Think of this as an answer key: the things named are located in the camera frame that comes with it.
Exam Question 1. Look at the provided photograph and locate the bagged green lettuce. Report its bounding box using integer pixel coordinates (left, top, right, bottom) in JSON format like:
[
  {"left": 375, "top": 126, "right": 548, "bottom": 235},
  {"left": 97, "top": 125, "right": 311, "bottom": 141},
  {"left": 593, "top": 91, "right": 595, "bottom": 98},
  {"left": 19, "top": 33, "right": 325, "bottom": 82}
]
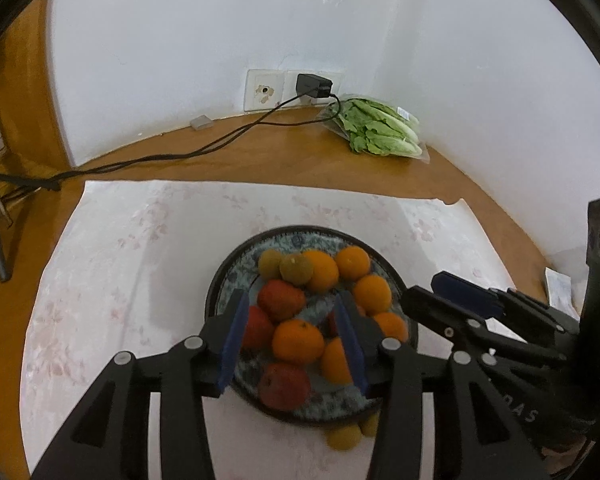
[{"left": 317, "top": 94, "right": 431, "bottom": 163}]

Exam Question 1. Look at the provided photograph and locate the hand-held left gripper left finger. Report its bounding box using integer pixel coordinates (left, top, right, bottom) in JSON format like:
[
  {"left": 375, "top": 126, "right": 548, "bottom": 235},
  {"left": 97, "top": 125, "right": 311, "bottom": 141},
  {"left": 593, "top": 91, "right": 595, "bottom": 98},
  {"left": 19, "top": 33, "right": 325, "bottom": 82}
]
[{"left": 30, "top": 288, "right": 251, "bottom": 480}]

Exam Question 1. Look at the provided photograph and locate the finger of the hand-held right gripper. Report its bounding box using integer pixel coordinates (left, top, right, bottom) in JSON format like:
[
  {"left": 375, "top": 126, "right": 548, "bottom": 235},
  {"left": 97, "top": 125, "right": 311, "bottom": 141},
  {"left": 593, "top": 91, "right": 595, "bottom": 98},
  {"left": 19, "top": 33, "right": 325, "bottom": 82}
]
[
  {"left": 431, "top": 271, "right": 581, "bottom": 336},
  {"left": 399, "top": 285, "right": 567, "bottom": 367}
]

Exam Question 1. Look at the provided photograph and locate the wooden door frame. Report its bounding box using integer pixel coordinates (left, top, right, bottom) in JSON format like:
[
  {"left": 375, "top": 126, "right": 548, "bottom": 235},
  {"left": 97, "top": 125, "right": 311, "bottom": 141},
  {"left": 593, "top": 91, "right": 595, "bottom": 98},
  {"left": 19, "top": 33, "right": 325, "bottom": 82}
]
[{"left": 0, "top": 0, "right": 73, "bottom": 168}]

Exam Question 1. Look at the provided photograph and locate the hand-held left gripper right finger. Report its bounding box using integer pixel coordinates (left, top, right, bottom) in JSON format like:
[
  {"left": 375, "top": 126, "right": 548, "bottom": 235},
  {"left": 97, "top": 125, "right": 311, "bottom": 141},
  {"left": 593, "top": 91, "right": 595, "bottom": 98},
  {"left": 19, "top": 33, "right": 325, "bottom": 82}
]
[{"left": 334, "top": 290, "right": 551, "bottom": 480}]

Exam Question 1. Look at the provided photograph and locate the damaged white wall socket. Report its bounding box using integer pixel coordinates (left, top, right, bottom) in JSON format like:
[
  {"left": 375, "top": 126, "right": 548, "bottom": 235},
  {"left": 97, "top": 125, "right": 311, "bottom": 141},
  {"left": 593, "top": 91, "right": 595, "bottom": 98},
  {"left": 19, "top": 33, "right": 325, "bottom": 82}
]
[{"left": 244, "top": 69, "right": 287, "bottom": 113}]

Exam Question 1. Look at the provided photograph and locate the black power adapter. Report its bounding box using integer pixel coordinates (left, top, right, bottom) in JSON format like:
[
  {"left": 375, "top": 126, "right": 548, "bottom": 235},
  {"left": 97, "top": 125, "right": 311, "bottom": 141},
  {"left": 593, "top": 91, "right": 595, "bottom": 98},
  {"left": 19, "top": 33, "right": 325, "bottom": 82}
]
[{"left": 296, "top": 73, "right": 334, "bottom": 98}]

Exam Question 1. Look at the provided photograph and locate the white paper packet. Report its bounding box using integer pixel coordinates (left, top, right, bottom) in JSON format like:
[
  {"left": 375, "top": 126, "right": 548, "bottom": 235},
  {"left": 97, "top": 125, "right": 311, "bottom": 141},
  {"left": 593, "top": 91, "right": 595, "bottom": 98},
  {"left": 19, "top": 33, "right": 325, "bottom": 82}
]
[{"left": 544, "top": 267, "right": 581, "bottom": 318}]

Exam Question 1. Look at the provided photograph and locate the blue floral ceramic plate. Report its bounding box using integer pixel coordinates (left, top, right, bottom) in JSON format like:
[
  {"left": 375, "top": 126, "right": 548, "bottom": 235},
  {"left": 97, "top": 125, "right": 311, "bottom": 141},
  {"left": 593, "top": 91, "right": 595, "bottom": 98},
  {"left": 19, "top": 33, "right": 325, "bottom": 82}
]
[{"left": 205, "top": 225, "right": 420, "bottom": 426}]

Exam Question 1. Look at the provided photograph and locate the white floral tablecloth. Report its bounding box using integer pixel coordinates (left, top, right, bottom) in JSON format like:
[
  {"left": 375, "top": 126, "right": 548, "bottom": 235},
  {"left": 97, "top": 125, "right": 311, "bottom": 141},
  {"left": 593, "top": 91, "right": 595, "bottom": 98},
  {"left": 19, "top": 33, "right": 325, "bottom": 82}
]
[{"left": 19, "top": 179, "right": 556, "bottom": 480}]

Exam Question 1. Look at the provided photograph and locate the black power cable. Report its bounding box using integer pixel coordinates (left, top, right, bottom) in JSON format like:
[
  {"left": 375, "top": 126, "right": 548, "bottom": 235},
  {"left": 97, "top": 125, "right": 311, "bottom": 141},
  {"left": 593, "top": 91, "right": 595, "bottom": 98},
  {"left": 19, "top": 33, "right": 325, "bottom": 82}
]
[{"left": 0, "top": 92, "right": 342, "bottom": 196}]

